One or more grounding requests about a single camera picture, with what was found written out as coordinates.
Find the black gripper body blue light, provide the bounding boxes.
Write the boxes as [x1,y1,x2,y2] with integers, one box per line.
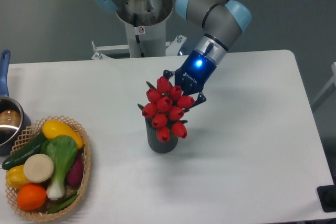
[174,50,217,95]

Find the red tulip bouquet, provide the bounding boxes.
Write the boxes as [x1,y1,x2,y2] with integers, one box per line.
[138,76,195,143]

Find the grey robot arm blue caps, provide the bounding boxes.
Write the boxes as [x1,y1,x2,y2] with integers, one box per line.
[94,0,251,104]

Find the dark grey ribbed vase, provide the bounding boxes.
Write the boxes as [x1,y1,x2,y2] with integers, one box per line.
[145,119,178,154]

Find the yellow squash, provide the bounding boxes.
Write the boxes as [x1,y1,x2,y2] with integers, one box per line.
[42,120,84,149]

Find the green bok choy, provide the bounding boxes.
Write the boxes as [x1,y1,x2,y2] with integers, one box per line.
[41,135,78,200]

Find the white furniture leg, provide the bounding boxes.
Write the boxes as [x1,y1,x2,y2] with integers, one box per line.
[311,62,335,112]

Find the purple sweet potato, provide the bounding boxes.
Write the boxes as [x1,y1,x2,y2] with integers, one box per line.
[66,153,84,187]

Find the woven wicker basket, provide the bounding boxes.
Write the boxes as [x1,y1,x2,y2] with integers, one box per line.
[5,115,91,222]

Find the black device at table edge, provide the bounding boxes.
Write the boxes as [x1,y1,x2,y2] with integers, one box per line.
[317,185,335,212]

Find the round beige bun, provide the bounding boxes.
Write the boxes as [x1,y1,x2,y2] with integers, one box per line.
[23,154,54,183]

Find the dark green cucumber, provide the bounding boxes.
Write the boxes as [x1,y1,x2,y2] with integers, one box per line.
[2,133,47,170]

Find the green bean pod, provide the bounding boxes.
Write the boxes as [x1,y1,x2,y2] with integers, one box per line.
[47,191,78,214]

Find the yellow bell pepper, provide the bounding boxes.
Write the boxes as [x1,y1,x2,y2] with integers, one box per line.
[6,165,31,189]

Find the orange fruit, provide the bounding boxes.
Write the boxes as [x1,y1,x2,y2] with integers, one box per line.
[16,184,47,211]

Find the white metal base frame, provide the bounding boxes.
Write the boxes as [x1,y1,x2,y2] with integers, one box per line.
[91,35,192,60]

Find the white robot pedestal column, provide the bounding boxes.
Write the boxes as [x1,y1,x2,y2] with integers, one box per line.
[116,0,173,58]

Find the blue handled saucepan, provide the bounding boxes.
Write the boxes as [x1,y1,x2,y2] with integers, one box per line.
[1,49,31,156]

